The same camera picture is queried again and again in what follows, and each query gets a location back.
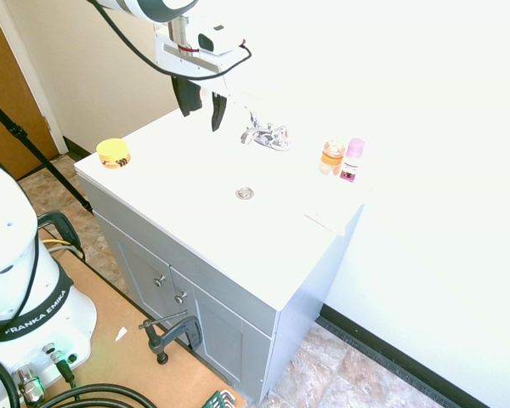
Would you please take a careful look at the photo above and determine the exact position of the orange soap bottle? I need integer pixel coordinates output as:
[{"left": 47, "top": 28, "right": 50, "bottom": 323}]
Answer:
[{"left": 318, "top": 139, "right": 347, "bottom": 177}]

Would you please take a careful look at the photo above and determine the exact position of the white sink countertop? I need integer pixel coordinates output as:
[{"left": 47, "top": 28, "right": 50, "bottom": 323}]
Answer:
[{"left": 73, "top": 92, "right": 379, "bottom": 312}]

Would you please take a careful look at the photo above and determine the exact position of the yellow round lidded jar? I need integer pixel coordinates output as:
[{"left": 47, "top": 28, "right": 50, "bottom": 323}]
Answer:
[{"left": 95, "top": 138, "right": 133, "bottom": 170}]

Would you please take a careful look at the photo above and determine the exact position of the wooden base board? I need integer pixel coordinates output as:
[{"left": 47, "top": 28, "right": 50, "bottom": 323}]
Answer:
[{"left": 37, "top": 227, "right": 247, "bottom": 408}]

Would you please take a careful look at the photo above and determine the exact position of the black C-clamp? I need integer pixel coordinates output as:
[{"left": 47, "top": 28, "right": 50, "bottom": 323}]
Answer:
[{"left": 138, "top": 309, "right": 204, "bottom": 366}]

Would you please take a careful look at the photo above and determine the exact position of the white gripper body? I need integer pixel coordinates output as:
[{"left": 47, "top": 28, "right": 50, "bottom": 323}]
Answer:
[{"left": 154, "top": 15, "right": 230, "bottom": 99}]

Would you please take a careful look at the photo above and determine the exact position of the brown wooden door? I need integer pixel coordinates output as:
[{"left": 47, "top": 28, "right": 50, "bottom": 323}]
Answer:
[{"left": 0, "top": 0, "right": 60, "bottom": 181}]

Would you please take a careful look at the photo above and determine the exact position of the small bottle with pink cap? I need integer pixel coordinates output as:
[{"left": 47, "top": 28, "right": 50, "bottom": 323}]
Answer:
[{"left": 338, "top": 137, "right": 366, "bottom": 184}]

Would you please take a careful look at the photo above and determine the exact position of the thick black base cable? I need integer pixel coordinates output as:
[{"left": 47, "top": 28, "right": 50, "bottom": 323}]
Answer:
[{"left": 0, "top": 348, "right": 158, "bottom": 408}]

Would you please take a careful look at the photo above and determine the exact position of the black camera stand leg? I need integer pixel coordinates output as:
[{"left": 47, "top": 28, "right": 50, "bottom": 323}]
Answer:
[{"left": 0, "top": 90, "right": 94, "bottom": 213}]

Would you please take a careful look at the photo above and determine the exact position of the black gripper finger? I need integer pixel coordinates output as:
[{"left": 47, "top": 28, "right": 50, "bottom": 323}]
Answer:
[
  {"left": 171, "top": 75, "right": 203, "bottom": 118},
  {"left": 210, "top": 90, "right": 228, "bottom": 133}
]

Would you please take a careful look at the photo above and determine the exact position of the green hex key holder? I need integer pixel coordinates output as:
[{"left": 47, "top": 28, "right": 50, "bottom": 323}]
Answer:
[{"left": 201, "top": 389, "right": 238, "bottom": 408}]

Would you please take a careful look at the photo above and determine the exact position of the grey vanity cabinet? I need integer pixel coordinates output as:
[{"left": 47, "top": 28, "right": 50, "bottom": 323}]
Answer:
[{"left": 78, "top": 174, "right": 364, "bottom": 404}]

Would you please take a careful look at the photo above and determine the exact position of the chrome two-handle faucet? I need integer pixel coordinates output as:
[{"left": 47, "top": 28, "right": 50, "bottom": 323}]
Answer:
[{"left": 239, "top": 107, "right": 292, "bottom": 152}]

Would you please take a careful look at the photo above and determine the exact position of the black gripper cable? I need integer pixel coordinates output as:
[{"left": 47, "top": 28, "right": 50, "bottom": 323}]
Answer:
[{"left": 87, "top": 0, "right": 253, "bottom": 82}]

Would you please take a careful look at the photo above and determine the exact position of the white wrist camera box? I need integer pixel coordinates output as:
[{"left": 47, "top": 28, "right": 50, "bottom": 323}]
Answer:
[{"left": 189, "top": 17, "right": 247, "bottom": 56}]

